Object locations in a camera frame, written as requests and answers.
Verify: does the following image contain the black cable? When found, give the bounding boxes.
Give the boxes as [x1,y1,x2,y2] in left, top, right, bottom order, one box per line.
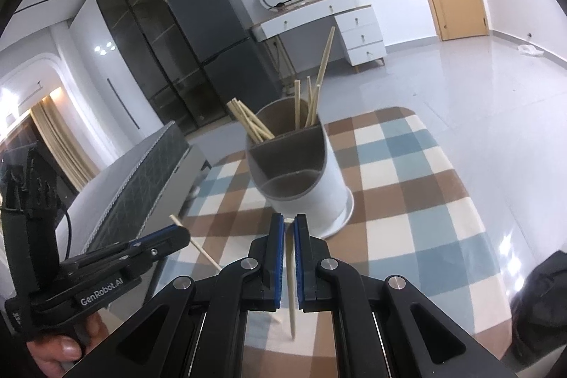
[57,204,73,261]

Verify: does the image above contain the white grey utensil holder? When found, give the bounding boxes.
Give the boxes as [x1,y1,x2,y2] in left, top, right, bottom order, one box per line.
[245,97,355,239]

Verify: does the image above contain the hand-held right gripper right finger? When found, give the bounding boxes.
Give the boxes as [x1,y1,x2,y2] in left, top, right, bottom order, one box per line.
[294,213,519,378]

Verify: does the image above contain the checked rug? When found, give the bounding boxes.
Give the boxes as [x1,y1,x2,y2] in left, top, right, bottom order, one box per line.
[175,106,515,361]

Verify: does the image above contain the grey refrigerator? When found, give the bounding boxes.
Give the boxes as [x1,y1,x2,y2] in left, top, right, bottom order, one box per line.
[165,0,284,127]

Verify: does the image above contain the single wooden chopstick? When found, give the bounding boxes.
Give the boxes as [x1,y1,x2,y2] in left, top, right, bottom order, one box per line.
[169,214,283,324]
[285,218,298,339]

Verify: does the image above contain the person's left hand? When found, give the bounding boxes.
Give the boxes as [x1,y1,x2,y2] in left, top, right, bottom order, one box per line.
[26,309,111,378]

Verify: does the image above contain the grey quilted mattress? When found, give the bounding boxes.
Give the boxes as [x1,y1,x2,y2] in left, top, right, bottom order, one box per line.
[57,122,192,259]

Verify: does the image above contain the beige curtain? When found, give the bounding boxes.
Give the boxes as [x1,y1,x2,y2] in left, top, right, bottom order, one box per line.
[29,95,100,193]

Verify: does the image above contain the bunch of wooden chopsticks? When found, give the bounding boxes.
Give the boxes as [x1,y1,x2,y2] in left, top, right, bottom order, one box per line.
[227,26,336,144]

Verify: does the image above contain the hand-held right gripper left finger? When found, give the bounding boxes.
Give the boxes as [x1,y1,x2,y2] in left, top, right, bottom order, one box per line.
[57,213,284,378]

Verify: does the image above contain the white wardrobe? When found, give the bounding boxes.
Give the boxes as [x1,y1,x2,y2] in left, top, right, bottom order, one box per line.
[68,0,162,140]

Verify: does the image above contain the dark cloth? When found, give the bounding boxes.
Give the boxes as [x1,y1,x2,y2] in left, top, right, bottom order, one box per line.
[509,249,567,366]

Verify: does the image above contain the white dressing table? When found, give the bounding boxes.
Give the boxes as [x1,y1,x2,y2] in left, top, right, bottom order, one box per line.
[249,0,387,74]

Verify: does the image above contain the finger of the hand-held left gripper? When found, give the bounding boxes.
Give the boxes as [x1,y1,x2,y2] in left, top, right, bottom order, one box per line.
[59,242,190,280]
[126,226,191,253]

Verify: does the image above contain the dark glass-door cabinet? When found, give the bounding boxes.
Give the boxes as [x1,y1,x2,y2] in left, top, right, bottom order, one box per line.
[92,0,222,136]

